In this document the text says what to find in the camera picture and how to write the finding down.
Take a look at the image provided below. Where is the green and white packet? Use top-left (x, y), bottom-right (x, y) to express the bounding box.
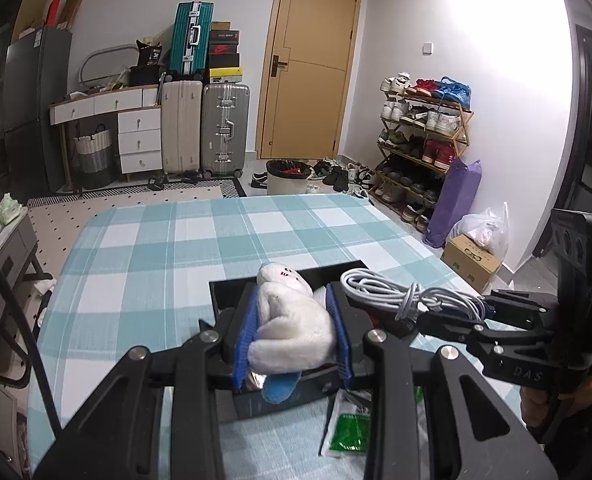
top-left (320, 390), bottom-right (377, 458)

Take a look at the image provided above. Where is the black cardboard box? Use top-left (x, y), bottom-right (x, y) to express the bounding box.
top-left (208, 259), bottom-right (421, 423)

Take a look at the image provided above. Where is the black paper bag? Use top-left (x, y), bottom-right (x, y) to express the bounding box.
top-left (136, 40), bottom-right (165, 67)

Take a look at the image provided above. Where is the large beige cardboard sheet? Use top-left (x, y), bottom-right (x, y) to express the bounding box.
top-left (11, 0), bottom-right (57, 41)

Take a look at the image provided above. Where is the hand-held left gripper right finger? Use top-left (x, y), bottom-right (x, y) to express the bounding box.
top-left (325, 282), bottom-right (559, 480)

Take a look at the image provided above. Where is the yellow and black shoe box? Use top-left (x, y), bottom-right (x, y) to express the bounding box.
top-left (208, 66), bottom-right (244, 85)

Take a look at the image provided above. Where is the printed cardboard box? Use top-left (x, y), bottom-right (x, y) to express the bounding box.
top-left (441, 234), bottom-right (504, 295)

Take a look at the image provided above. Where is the brown cardboard box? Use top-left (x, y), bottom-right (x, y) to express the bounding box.
top-left (58, 0), bottom-right (84, 31)

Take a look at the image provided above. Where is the grey curved frame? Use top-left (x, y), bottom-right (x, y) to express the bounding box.
top-left (78, 45), bottom-right (137, 86)

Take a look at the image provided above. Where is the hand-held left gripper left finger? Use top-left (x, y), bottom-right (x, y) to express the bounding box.
top-left (33, 285), bottom-right (261, 480)

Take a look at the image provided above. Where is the person's right hand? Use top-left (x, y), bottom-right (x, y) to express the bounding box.
top-left (520, 382), bottom-right (551, 443)

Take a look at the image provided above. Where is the light green tissue pack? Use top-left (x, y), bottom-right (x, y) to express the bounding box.
top-left (0, 193), bottom-right (24, 225)

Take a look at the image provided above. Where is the beige suitcase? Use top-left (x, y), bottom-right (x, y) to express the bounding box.
top-left (161, 79), bottom-right (204, 176)

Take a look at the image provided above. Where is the wooden shoe rack with shoes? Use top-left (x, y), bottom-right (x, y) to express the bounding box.
top-left (376, 72), bottom-right (472, 231)

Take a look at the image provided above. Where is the white drawer desk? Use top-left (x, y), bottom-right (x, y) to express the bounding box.
top-left (49, 85), bottom-right (164, 193)

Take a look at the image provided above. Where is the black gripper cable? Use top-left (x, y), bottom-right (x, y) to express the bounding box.
top-left (0, 240), bottom-right (62, 431)

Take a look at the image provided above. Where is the round trash bin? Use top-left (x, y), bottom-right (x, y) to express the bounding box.
top-left (266, 159), bottom-right (313, 196)

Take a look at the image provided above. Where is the wooden door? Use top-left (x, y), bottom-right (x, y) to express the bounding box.
top-left (256, 0), bottom-right (364, 161)

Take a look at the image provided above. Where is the scattered pile of shoes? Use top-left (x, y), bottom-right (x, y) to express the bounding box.
top-left (250, 157), bottom-right (377, 198)

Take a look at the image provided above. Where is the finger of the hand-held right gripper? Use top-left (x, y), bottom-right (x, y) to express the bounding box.
top-left (415, 314), bottom-right (504, 358)
top-left (480, 287), bottom-right (559, 326)

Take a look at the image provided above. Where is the woven laundry basket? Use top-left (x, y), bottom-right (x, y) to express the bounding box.
top-left (72, 124), bottom-right (114, 190)

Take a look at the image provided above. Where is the white plastic bag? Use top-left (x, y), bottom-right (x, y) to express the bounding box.
top-left (458, 202), bottom-right (509, 261)

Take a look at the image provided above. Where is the silver suitcase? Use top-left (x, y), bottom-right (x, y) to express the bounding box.
top-left (200, 82), bottom-right (251, 178)

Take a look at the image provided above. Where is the grey refrigerator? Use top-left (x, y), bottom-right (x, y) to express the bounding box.
top-left (1, 27), bottom-right (73, 196)

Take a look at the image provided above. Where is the purple fabric bag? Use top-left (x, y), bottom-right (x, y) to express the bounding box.
top-left (422, 157), bottom-right (482, 250)

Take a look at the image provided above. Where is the teal suitcase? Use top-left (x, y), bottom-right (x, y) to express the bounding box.
top-left (168, 1), bottom-right (214, 81)

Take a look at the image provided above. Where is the teal checked tablecloth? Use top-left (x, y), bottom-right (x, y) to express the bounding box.
top-left (26, 194), bottom-right (491, 480)

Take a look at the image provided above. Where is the grey low cabinet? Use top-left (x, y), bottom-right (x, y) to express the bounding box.
top-left (0, 205), bottom-right (39, 351)

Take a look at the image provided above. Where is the white cable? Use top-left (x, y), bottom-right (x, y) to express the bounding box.
top-left (340, 267), bottom-right (489, 323)

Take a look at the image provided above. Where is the white plush toy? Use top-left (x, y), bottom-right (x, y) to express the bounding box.
top-left (246, 261), bottom-right (341, 405)

